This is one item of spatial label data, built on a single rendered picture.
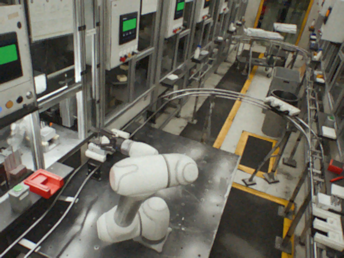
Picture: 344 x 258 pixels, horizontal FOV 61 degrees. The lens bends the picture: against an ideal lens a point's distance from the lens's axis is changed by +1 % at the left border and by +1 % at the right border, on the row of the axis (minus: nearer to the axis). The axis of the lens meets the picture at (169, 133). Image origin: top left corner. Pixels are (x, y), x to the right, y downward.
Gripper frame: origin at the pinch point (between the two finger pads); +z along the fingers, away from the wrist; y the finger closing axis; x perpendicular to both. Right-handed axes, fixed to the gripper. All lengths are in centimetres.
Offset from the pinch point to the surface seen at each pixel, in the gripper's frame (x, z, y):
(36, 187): 37.0, 10.5, -16.5
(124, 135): -44, 3, -26
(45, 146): 6.0, 31.9, -16.3
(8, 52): 33, 18, 53
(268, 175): -176, -121, -110
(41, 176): 28.2, 15.0, -17.3
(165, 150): -69, -24, -44
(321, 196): -43, -138, -20
